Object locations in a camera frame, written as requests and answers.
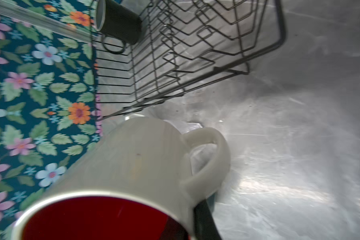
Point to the red interior white mug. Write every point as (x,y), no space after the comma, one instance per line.
(141,182)

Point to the black wire dish rack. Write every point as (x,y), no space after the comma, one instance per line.
(185,46)

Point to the clear glass cup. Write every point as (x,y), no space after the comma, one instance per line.
(184,127)

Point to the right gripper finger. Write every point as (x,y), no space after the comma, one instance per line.
(205,228)

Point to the black mug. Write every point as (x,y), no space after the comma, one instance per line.
(116,21)

